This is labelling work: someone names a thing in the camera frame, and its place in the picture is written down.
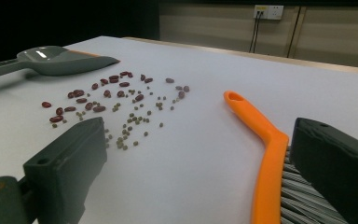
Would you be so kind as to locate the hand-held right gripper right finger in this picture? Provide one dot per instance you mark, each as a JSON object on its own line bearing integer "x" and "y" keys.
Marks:
{"x": 338, "y": 168}

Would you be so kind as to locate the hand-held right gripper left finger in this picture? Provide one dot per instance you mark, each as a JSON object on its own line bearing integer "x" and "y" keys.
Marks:
{"x": 65, "y": 168}

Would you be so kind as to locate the small red debris pieces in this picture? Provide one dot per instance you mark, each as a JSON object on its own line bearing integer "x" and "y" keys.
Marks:
{"x": 119, "y": 143}

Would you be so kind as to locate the orange brush with grey bristles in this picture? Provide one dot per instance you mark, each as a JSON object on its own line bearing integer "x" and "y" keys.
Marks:
{"x": 270, "y": 155}

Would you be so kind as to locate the scatter of red kidney beans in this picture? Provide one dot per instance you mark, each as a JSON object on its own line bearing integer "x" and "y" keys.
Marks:
{"x": 78, "y": 92}

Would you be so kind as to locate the grey dustpan with orange lip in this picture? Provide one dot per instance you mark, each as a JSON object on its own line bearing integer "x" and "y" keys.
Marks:
{"x": 62, "y": 63}

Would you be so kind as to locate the white table sheet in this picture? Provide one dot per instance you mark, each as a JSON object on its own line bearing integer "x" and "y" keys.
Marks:
{"x": 199, "y": 140}

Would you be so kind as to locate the white wall socket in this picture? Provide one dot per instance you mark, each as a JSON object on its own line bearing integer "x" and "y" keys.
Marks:
{"x": 275, "y": 12}

